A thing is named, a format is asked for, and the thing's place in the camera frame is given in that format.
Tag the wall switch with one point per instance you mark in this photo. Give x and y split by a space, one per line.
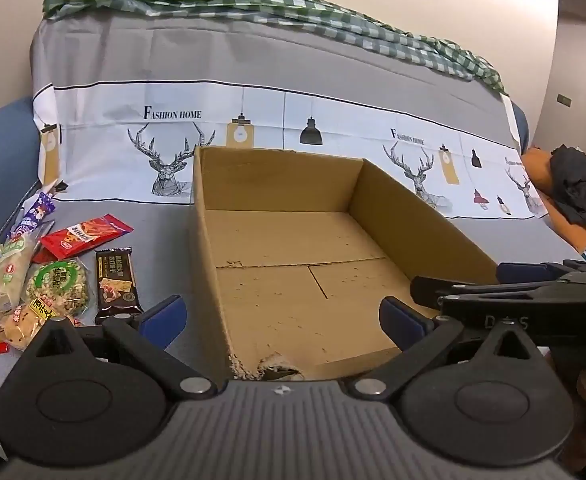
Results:
563 100

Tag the purple snack packet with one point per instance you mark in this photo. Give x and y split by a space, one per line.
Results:
35 212

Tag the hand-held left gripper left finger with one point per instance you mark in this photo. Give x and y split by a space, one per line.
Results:
165 316

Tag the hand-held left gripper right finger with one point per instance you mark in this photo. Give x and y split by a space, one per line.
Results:
399 319

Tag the grey printed sofa cover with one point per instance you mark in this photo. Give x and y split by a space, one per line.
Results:
323 75

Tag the red snack packet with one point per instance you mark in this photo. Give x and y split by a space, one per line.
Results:
83 236

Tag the brown cardboard box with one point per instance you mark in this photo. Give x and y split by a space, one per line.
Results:
283 240

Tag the black clothes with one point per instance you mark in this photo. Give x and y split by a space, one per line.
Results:
578 185

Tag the clear biscuit packet yellow label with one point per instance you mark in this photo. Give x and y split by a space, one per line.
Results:
20 329

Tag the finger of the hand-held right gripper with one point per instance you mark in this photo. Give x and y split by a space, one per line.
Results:
528 271
438 292

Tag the white green rice cracker packet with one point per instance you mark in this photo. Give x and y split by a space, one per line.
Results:
10 270

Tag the orange cushion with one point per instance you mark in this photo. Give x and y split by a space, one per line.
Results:
538 170

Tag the green round snack packet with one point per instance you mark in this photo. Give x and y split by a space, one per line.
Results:
55 285

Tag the dark brown snack packet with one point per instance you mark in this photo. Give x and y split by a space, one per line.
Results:
115 285

